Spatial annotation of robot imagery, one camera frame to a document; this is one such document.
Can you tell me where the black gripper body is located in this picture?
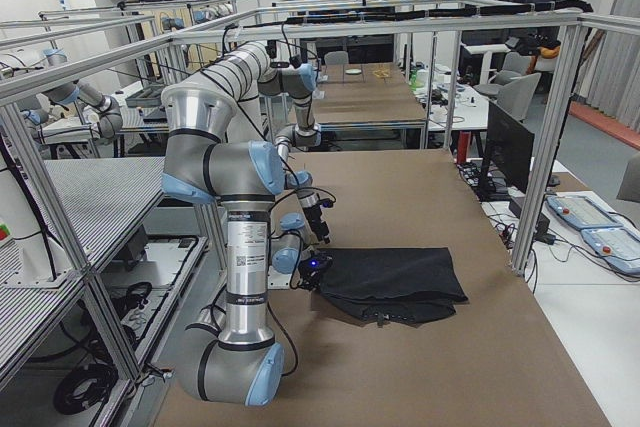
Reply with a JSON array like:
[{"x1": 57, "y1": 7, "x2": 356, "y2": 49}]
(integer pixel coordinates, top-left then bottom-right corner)
[
  {"x1": 290, "y1": 270, "x2": 324, "y2": 291},
  {"x1": 303, "y1": 204, "x2": 328, "y2": 237}
]

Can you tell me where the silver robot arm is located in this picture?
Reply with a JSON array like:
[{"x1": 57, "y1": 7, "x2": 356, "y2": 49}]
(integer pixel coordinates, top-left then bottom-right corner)
[
  {"x1": 161, "y1": 42, "x2": 320, "y2": 227},
  {"x1": 161, "y1": 80, "x2": 288, "y2": 406}
]

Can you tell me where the teach pendant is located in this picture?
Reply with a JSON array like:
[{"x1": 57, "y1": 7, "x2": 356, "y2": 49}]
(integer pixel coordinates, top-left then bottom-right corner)
[
  {"x1": 546, "y1": 195, "x2": 622, "y2": 230},
  {"x1": 580, "y1": 227, "x2": 639, "y2": 275}
]

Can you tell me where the black graphic t-shirt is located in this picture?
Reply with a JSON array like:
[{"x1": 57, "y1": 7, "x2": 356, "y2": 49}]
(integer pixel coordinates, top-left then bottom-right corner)
[{"x1": 316, "y1": 247, "x2": 469, "y2": 325}]

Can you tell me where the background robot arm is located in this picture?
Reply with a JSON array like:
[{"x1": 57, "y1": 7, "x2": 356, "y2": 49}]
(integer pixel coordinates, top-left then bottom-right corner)
[{"x1": 1, "y1": 48, "x2": 123, "y2": 145}]

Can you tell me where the grey office chair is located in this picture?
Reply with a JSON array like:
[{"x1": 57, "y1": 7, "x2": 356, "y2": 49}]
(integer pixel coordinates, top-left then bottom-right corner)
[{"x1": 486, "y1": 51, "x2": 541, "y2": 121}]

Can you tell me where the black computer monitor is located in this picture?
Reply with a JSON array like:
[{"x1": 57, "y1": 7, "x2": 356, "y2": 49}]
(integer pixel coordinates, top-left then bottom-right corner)
[{"x1": 476, "y1": 102, "x2": 535, "y2": 202}]

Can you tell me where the aluminium cage frame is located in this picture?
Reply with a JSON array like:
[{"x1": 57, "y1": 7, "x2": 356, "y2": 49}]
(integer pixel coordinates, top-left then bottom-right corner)
[{"x1": 0, "y1": 0, "x2": 596, "y2": 388}]

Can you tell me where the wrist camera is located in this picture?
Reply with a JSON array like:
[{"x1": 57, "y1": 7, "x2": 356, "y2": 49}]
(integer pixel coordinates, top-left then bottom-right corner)
[
  {"x1": 319, "y1": 197, "x2": 336, "y2": 209},
  {"x1": 299, "y1": 252, "x2": 333, "y2": 274}
]

